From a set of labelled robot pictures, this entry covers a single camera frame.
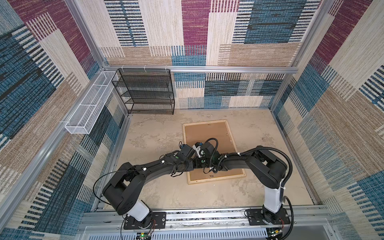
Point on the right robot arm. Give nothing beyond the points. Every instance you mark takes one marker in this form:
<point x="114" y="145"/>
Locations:
<point x="272" y="167"/>

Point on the brown cardboard backing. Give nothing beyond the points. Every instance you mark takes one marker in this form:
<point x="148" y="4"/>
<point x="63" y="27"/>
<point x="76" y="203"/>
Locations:
<point x="210" y="135"/>

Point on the black wire shelf rack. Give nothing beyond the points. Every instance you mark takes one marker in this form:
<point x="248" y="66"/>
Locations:
<point x="145" y="91"/>

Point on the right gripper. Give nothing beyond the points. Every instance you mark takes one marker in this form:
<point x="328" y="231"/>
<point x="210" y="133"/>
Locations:
<point x="197" y="165"/>

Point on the white mesh wall basket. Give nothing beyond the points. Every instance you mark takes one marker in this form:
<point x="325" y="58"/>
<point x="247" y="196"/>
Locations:
<point x="86" y="114"/>

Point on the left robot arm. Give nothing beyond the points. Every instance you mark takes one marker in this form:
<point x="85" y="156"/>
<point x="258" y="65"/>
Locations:
<point x="124" y="188"/>

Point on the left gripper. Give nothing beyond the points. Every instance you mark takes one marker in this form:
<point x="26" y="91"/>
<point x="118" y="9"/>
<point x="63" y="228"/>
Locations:
<point x="191" y="165"/>

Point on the wooden picture frame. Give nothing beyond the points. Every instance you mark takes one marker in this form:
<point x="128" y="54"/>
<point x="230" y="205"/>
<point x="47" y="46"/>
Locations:
<point x="210" y="132"/>

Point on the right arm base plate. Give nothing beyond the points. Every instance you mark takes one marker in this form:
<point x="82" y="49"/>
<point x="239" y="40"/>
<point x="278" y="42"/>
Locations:
<point x="260" y="217"/>

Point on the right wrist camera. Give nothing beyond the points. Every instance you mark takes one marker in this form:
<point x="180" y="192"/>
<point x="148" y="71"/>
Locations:
<point x="198" y="149"/>

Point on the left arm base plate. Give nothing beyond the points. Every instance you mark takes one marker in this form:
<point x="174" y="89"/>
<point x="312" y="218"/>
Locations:
<point x="155" y="220"/>

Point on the aluminium front rail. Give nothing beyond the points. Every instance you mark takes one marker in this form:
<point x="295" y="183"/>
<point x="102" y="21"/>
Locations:
<point x="307" y="223"/>

